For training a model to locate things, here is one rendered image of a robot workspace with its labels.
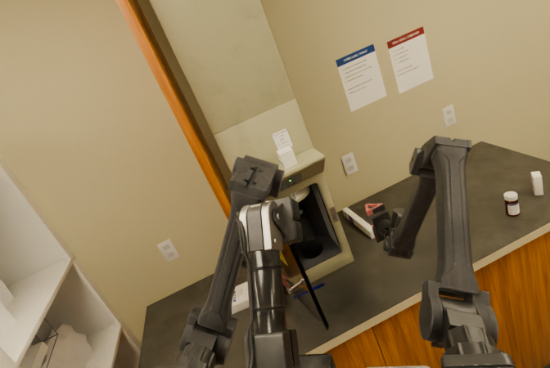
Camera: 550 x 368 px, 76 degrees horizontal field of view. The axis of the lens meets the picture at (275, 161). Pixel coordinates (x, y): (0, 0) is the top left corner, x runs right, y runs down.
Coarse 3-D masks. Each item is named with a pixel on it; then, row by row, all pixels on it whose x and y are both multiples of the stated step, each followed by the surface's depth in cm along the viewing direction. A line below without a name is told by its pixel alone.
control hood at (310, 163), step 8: (304, 152) 130; (312, 152) 128; (304, 160) 124; (312, 160) 121; (320, 160) 122; (280, 168) 125; (288, 168) 123; (296, 168) 121; (304, 168) 122; (312, 168) 125; (320, 168) 129; (288, 176) 121; (304, 176) 129; (312, 176) 132
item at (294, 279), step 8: (288, 248) 108; (288, 256) 114; (288, 264) 120; (296, 264) 109; (288, 272) 128; (296, 272) 115; (288, 280) 136; (296, 280) 122; (304, 280) 111; (296, 288) 129; (304, 288) 116; (296, 296) 137; (304, 296) 123; (312, 296) 113; (304, 304) 131; (312, 304) 119; (312, 312) 126; (320, 312) 116; (320, 320) 120
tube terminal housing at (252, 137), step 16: (272, 112) 124; (288, 112) 126; (240, 128) 123; (256, 128) 125; (272, 128) 126; (288, 128) 128; (304, 128) 129; (224, 144) 123; (240, 144) 125; (256, 144) 126; (272, 144) 128; (304, 144) 131; (272, 160) 130; (320, 176) 137; (288, 192) 135; (320, 192) 142; (336, 224) 145; (336, 256) 150; (352, 256) 152; (320, 272) 150
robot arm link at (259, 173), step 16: (256, 160) 75; (240, 176) 69; (256, 176) 70; (272, 176) 71; (240, 192) 68; (256, 192) 67; (240, 208) 68; (224, 240) 70; (224, 256) 70; (240, 256) 70; (224, 272) 71; (224, 288) 71; (208, 304) 73; (224, 304) 72; (192, 320) 74; (208, 320) 73; (224, 320) 73; (224, 336) 74; (224, 352) 73
